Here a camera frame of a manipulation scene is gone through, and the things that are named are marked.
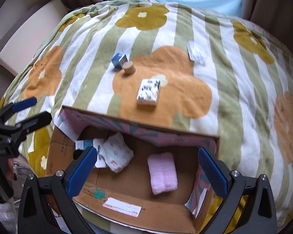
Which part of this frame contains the white blue box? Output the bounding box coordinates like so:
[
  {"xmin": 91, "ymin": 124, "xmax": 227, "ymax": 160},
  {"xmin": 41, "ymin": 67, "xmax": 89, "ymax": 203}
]
[{"xmin": 74, "ymin": 137, "xmax": 108, "ymax": 169}]

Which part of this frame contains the white patterned cloth pouch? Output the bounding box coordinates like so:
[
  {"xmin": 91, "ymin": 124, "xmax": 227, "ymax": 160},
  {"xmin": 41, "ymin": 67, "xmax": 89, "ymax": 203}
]
[{"xmin": 102, "ymin": 132, "xmax": 134, "ymax": 173}]

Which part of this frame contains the clear wrapped tissue pack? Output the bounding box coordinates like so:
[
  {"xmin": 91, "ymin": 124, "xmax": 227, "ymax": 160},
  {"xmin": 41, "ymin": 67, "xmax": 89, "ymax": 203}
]
[{"xmin": 187, "ymin": 41, "xmax": 207, "ymax": 65}]

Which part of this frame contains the black white patterned tissue pack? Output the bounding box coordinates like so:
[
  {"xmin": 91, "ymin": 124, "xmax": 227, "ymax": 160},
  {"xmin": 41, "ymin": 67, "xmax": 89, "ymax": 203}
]
[{"xmin": 136, "ymin": 79, "xmax": 161, "ymax": 106}]

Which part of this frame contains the white bedside cabinet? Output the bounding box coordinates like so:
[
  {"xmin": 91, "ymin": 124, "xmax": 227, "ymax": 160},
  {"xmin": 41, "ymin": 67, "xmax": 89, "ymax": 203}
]
[{"xmin": 0, "ymin": 0, "xmax": 68, "ymax": 75}]

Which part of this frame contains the floral striped fleece blanket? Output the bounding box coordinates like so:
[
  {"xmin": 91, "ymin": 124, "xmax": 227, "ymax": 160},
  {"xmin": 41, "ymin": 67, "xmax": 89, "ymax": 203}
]
[{"xmin": 0, "ymin": 0, "xmax": 293, "ymax": 228}]

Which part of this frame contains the pink towel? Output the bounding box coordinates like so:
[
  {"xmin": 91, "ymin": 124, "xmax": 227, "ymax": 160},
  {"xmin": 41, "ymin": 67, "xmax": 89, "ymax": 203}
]
[{"xmin": 147, "ymin": 152, "xmax": 178, "ymax": 195}]

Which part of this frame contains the person's left hand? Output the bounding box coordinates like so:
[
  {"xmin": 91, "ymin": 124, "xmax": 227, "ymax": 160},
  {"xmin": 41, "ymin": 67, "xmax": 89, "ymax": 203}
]
[{"xmin": 6, "ymin": 159, "xmax": 14, "ymax": 181}]

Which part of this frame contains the open cardboard box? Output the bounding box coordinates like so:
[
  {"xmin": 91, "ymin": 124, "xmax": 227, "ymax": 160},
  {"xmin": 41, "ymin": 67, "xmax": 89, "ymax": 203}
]
[{"xmin": 46, "ymin": 107, "xmax": 219, "ymax": 233}]

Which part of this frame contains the beige round wooden lid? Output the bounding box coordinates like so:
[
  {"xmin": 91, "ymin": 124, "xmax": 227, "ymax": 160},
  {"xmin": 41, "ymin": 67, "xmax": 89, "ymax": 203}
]
[{"xmin": 122, "ymin": 61, "xmax": 136, "ymax": 75}]

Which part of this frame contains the small blue cube box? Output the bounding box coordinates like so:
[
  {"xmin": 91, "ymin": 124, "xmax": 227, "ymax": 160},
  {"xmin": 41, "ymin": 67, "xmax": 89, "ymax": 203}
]
[{"xmin": 111, "ymin": 53, "xmax": 128, "ymax": 69}]

